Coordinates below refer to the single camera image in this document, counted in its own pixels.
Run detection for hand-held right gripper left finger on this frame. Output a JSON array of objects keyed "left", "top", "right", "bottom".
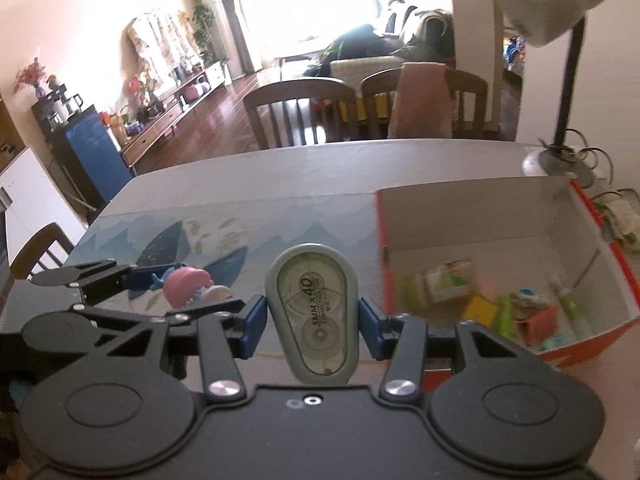
[{"left": 65, "top": 294, "right": 269, "bottom": 403}]

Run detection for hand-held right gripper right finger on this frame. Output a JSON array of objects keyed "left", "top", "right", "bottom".
[{"left": 357, "top": 297, "right": 566, "bottom": 403}]

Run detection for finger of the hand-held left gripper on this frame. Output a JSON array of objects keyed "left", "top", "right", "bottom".
[
  {"left": 72, "top": 300, "right": 249, "bottom": 332},
  {"left": 30, "top": 259, "right": 167, "bottom": 307}
]

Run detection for small pink cup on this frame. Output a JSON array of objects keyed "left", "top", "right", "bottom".
[{"left": 165, "top": 266, "right": 235, "bottom": 309}]

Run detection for grey-green correction tape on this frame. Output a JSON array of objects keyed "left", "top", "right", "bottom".
[{"left": 264, "top": 242, "right": 361, "bottom": 386}]

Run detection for green lid jar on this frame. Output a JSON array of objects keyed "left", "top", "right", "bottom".
[{"left": 404, "top": 258, "right": 476, "bottom": 308}]

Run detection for small yellow box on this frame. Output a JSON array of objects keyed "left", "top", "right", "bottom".
[{"left": 461, "top": 294, "right": 501, "bottom": 328}]

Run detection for red cardboard box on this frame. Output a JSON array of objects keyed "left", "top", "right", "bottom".
[{"left": 374, "top": 175, "right": 640, "bottom": 371}]

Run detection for red binder clip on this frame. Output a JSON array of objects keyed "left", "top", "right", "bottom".
[{"left": 517, "top": 305, "right": 560, "bottom": 346}]

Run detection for white green marker pen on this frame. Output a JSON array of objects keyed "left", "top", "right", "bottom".
[{"left": 547, "top": 272, "right": 593, "bottom": 341}]

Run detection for dark wooden dining chair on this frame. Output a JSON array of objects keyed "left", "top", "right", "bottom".
[
  {"left": 361, "top": 67, "right": 490, "bottom": 141},
  {"left": 243, "top": 81, "right": 358, "bottom": 150},
  {"left": 7, "top": 222, "right": 76, "bottom": 306}
]

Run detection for blue printed desk mat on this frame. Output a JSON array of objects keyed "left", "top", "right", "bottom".
[{"left": 65, "top": 195, "right": 386, "bottom": 361}]

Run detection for white wooden shelf cabinet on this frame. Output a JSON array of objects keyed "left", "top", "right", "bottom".
[{"left": 0, "top": 100, "right": 88, "bottom": 261}]

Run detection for black cabinet with blue front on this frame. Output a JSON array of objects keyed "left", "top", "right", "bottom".
[{"left": 31, "top": 100, "right": 136, "bottom": 211}]

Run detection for green highlighter pen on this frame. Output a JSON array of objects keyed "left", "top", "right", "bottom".
[{"left": 495, "top": 295, "right": 516, "bottom": 338}]

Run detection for wooden television cabinet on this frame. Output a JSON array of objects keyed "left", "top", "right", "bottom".
[{"left": 120, "top": 57, "right": 232, "bottom": 171}]

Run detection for glass coffee press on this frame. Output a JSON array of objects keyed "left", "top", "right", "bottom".
[{"left": 50, "top": 87, "right": 86, "bottom": 121}]

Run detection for red potted flowers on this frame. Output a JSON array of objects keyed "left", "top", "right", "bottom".
[{"left": 125, "top": 75, "right": 153, "bottom": 106}]

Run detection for vase with red flowers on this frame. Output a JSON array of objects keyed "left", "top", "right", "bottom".
[{"left": 14, "top": 57, "right": 48, "bottom": 98}]

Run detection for pink towel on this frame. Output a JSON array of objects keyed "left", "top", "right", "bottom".
[{"left": 387, "top": 61, "right": 453, "bottom": 140}]

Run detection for floral dust cover cloth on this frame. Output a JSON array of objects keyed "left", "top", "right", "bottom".
[{"left": 127, "top": 9, "right": 197, "bottom": 86}]

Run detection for light sofa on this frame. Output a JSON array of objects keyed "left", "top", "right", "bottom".
[{"left": 330, "top": 2, "right": 456, "bottom": 93}]

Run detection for green potted plant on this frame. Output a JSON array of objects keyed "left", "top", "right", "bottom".
[{"left": 192, "top": 4, "right": 217, "bottom": 63}]

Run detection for white standing air conditioner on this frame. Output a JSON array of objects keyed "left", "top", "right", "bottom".
[{"left": 196, "top": 0, "right": 233, "bottom": 83}]

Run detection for white power strip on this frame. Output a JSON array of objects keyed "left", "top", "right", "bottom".
[{"left": 595, "top": 195, "right": 640, "bottom": 255}]

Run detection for white coffee table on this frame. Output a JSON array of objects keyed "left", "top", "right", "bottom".
[{"left": 277, "top": 40, "right": 336, "bottom": 68}]

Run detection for dark clothes pile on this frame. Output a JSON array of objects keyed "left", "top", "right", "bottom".
[{"left": 320, "top": 24, "right": 401, "bottom": 63}]

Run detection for large glass balcony door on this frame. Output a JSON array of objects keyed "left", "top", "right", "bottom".
[{"left": 235, "top": 0, "right": 386, "bottom": 68}]

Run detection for black power cable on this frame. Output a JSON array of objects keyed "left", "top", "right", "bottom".
[{"left": 537, "top": 127, "right": 638, "bottom": 201}]

